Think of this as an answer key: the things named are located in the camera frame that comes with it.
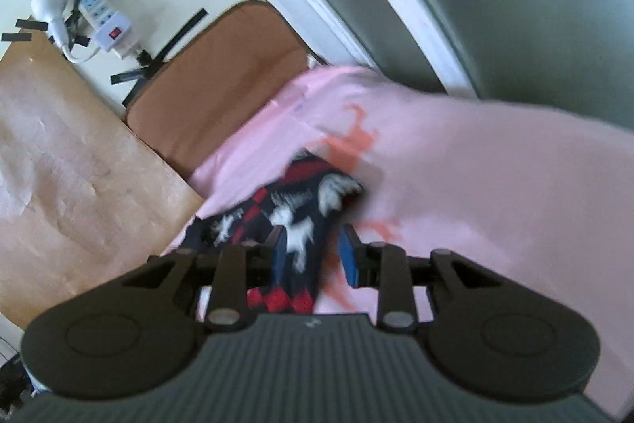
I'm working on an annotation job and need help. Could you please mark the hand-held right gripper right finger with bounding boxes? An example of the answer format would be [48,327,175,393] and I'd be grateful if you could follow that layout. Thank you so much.
[338,225,492,333]

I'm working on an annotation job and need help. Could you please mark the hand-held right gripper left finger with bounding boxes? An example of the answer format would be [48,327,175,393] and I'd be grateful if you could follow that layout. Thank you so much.
[121,225,289,333]

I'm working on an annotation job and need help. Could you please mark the navy patterned small garment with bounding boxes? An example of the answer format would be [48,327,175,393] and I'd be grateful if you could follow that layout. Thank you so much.
[181,150,366,316]

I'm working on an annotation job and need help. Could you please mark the pink bed sheet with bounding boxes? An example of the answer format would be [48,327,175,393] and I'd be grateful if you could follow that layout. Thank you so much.
[163,65,634,419]

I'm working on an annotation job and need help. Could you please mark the brown padded board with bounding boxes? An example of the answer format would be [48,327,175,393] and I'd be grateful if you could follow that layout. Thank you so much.
[125,0,319,180]

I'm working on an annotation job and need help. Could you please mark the brown paper sheet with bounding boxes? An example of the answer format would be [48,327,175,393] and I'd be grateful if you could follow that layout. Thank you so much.
[0,34,205,331]

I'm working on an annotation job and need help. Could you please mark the black tape strips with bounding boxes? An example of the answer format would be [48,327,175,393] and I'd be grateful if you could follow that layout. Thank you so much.
[1,0,208,107]

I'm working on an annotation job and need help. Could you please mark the white power strip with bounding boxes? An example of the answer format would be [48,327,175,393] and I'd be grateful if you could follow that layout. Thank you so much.
[76,0,134,58]

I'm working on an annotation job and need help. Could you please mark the white window frame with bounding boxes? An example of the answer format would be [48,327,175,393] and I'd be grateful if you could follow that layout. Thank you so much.
[174,0,482,100]

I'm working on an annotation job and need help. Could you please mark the white plug adapter with cable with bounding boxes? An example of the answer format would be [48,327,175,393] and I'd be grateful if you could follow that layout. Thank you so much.
[31,0,101,65]

